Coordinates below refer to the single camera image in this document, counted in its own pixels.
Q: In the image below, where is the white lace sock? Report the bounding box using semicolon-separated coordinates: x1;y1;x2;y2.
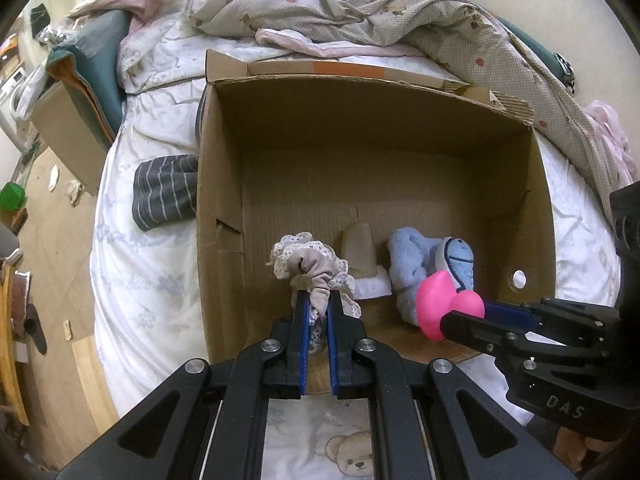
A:
352;266;393;300

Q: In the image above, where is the pink toy ear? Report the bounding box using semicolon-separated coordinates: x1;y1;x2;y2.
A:
416;271;485;341

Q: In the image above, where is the light blue fuzzy sock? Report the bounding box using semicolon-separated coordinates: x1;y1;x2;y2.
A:
387;226;474;326

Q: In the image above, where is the person's right hand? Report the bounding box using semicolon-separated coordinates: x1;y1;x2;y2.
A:
552;427;623;474

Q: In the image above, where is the open cardboard box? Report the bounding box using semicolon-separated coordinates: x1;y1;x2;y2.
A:
196;51;556;363

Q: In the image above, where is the dark striped garment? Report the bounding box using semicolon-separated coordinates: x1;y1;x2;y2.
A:
131;155;198;232

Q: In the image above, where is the pink garment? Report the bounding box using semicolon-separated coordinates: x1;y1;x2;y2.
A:
585;100;639;185

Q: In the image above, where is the black slipper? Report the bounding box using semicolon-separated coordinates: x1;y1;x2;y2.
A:
23;304;48;356

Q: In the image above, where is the green plastic bucket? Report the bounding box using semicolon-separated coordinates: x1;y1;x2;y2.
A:
0;182;26;212

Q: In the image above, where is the brown cardboard side box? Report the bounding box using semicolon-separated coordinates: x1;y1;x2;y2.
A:
32;82;107;196

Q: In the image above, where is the beige patterned quilt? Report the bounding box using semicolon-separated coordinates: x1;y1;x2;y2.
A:
189;0;638;218

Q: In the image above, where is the teal pillow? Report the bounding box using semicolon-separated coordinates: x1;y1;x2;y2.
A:
46;10;131;148

